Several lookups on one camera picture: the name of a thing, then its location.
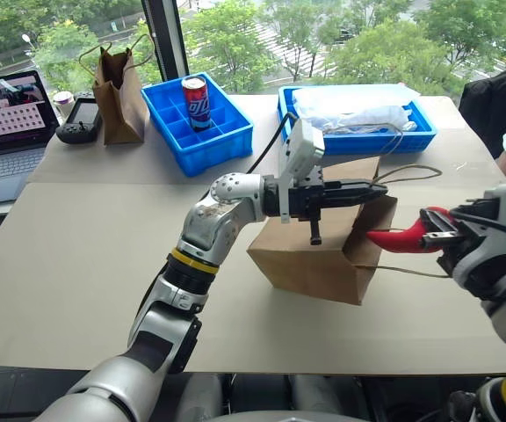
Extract red pepper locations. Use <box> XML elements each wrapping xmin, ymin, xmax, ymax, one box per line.
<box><xmin>365</xmin><ymin>206</ymin><xmax>456</xmax><ymax>255</ymax></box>

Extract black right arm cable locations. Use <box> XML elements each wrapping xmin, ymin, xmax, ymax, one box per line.
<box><xmin>449</xmin><ymin>205</ymin><xmax>506</xmax><ymax>247</ymax></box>

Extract white paper cup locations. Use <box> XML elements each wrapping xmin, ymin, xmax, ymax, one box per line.
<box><xmin>52</xmin><ymin>91</ymin><xmax>76</xmax><ymax>120</ymax></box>

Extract blue shallow plastic tray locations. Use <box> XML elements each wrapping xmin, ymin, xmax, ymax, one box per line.
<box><xmin>277</xmin><ymin>84</ymin><xmax>438</xmax><ymax>156</ymax></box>

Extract red and blue soda can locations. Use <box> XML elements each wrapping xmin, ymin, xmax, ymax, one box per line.
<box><xmin>180</xmin><ymin>75</ymin><xmax>214</xmax><ymax>134</ymax></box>

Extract clear plastic bags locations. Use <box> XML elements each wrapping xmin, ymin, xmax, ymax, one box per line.
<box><xmin>291</xmin><ymin>84</ymin><xmax>419</xmax><ymax>135</ymax></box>

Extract brown paper bag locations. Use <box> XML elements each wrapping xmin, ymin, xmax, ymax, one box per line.
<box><xmin>246</xmin><ymin>155</ymin><xmax>452</xmax><ymax>307</ymax></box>
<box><xmin>78</xmin><ymin>33</ymin><xmax>155</xmax><ymax>147</ymax></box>

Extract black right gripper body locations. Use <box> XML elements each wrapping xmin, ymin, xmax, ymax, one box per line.
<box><xmin>436</xmin><ymin>200</ymin><xmax>506</xmax><ymax>276</ymax></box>

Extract black bag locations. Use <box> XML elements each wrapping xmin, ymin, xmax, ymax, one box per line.
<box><xmin>458</xmin><ymin>62</ymin><xmax>506</xmax><ymax>160</ymax></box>

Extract blue divided plastic bin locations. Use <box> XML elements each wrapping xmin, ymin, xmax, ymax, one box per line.
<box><xmin>141</xmin><ymin>71</ymin><xmax>255</xmax><ymax>178</ymax></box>

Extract black window frame post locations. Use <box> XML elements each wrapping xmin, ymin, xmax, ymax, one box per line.
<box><xmin>140</xmin><ymin>0</ymin><xmax>191</xmax><ymax>84</ymax></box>

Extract black handheld controller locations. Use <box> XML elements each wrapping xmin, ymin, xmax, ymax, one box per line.
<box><xmin>55</xmin><ymin>95</ymin><xmax>104</xmax><ymax>145</ymax></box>

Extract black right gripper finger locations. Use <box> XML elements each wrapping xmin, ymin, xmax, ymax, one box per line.
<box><xmin>421</xmin><ymin>231</ymin><xmax>463</xmax><ymax>251</ymax></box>
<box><xmin>419</xmin><ymin>209</ymin><xmax>459</xmax><ymax>233</ymax></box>

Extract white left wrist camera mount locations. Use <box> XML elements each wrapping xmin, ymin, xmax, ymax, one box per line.
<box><xmin>278</xmin><ymin>118</ymin><xmax>326</xmax><ymax>224</ymax></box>

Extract silver robot torso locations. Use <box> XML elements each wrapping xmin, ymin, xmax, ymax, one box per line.
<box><xmin>215</xmin><ymin>407</ymin><xmax>371</xmax><ymax>422</ymax></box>

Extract brown paper bag, thick handles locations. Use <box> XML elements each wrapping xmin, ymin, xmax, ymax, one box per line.
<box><xmin>78</xmin><ymin>33</ymin><xmax>155</xmax><ymax>147</ymax></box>

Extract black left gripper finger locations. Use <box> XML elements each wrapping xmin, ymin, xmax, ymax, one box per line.
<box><xmin>322</xmin><ymin>190</ymin><xmax>387</xmax><ymax>207</ymax></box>
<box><xmin>322</xmin><ymin>178</ymin><xmax>388</xmax><ymax>193</ymax></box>

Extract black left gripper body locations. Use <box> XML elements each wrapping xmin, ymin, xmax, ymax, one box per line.
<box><xmin>287</xmin><ymin>168</ymin><xmax>326</xmax><ymax>245</ymax></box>

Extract grey laptop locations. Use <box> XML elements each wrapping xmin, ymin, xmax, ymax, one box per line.
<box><xmin>0</xmin><ymin>69</ymin><xmax>61</xmax><ymax>208</ymax></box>

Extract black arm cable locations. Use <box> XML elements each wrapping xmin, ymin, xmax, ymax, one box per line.
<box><xmin>449</xmin><ymin>205</ymin><xmax>506</xmax><ymax>247</ymax></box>
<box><xmin>245</xmin><ymin>112</ymin><xmax>300</xmax><ymax>175</ymax></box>

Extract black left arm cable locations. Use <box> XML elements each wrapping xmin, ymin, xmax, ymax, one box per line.
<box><xmin>245</xmin><ymin>112</ymin><xmax>300</xmax><ymax>175</ymax></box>

